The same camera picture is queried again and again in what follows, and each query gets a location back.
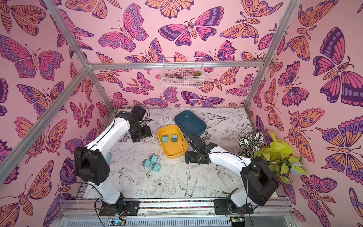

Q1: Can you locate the teal plug four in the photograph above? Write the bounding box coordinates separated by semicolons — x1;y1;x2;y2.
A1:
143;159;152;168

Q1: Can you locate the dark teal storage tray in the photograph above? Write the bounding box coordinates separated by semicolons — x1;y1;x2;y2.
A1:
174;110;207;139

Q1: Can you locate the teal plug five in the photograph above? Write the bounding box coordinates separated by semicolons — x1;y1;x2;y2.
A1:
152;163;161;172

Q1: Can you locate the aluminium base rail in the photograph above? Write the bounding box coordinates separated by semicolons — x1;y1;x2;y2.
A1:
54;197;299;227

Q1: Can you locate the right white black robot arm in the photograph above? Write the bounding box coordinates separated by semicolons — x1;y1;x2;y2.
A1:
185;136;279;215

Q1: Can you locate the white wire basket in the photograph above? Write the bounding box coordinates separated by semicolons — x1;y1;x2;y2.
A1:
160;57;205;89

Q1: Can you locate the teal plug three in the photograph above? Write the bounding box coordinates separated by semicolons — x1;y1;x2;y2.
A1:
150;155;159;163

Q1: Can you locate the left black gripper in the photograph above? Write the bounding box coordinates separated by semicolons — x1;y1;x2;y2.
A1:
132;125;154;143

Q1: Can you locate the light blue brush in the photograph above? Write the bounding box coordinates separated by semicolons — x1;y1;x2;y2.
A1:
105;153;111;165

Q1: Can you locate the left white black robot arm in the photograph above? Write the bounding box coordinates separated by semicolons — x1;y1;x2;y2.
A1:
74;106;152;216

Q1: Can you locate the yellow storage tray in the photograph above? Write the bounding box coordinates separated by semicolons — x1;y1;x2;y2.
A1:
157;124;188;159

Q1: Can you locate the small green plant in basket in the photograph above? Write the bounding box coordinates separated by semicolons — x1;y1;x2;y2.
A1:
192;71;202;77

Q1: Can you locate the teal plug two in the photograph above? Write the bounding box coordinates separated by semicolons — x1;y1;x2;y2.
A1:
171;134;178;142

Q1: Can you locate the green potted plant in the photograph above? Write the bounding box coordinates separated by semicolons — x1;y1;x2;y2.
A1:
238;131;307;184

